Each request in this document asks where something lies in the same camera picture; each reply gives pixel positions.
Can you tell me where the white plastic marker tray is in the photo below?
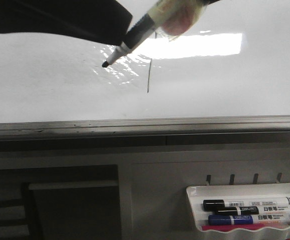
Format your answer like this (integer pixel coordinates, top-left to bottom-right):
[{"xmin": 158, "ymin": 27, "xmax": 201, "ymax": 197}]
[{"xmin": 186, "ymin": 183, "xmax": 290, "ymax": 240}]

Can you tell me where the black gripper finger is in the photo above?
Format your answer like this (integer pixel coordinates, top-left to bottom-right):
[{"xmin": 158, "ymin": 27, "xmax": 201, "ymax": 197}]
[{"xmin": 0, "ymin": 0, "xmax": 132, "ymax": 46}]

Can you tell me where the pink eraser strip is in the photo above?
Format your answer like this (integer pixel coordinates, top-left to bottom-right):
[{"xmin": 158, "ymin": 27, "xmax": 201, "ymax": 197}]
[{"xmin": 201, "ymin": 223, "xmax": 285, "ymax": 232}]

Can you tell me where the white whiteboard with aluminium frame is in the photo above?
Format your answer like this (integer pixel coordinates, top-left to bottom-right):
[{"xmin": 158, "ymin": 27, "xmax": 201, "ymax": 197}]
[{"xmin": 0, "ymin": 0, "xmax": 290, "ymax": 140}]

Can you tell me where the white pegboard panel with hooks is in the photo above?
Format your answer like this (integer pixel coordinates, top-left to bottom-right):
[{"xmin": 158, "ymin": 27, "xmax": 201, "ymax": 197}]
[{"xmin": 131, "ymin": 159, "xmax": 290, "ymax": 240}]

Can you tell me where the black capped whiteboard marker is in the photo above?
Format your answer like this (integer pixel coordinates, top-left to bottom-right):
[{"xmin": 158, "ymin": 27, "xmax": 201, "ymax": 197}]
[{"xmin": 203, "ymin": 196, "xmax": 290, "ymax": 211}]

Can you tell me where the blue capped whiteboard marker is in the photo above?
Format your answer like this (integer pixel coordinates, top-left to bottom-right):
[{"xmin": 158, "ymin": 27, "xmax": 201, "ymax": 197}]
[{"xmin": 208, "ymin": 213, "xmax": 290, "ymax": 226}]

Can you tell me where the whiteboard marker with red magnet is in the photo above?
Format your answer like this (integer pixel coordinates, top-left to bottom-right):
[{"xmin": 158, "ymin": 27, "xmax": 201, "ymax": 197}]
[{"xmin": 102, "ymin": 0, "xmax": 215, "ymax": 68}]

